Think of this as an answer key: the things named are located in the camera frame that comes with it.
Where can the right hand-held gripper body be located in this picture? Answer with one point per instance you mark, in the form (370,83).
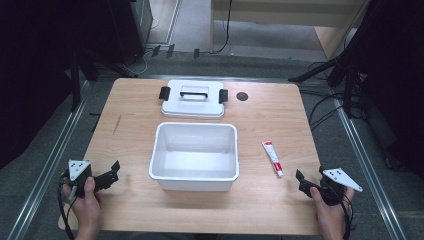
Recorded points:
(338,181)

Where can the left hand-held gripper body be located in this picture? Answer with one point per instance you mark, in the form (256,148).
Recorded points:
(78,173)

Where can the white and red tube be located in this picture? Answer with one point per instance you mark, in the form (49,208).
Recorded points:
(273,158)

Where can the white plastic storage box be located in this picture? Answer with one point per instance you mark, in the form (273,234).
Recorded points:
(195,156)

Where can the person's right hand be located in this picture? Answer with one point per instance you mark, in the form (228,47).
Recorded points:
(328,213)

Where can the person's left hand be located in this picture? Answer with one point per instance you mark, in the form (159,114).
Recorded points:
(87,206)

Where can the black round table grommet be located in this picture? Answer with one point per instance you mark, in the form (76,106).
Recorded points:
(242,96)

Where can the white lid with black latches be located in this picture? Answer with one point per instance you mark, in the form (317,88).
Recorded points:
(193,103)

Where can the black metal stand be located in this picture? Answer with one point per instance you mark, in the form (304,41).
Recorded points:
(348,73)

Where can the dark curtain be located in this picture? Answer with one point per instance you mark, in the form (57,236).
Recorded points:
(400,86)
(30,73)

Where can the black power plug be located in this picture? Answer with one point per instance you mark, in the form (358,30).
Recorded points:
(196,53)
(155,50)
(170,51)

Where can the black cabinet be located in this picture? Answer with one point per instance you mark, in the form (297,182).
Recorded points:
(130,30)

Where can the light wooden furniture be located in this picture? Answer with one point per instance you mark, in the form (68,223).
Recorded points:
(286,13)

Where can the metal floor rail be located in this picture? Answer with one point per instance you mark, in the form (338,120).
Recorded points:
(370,173)
(50,163)

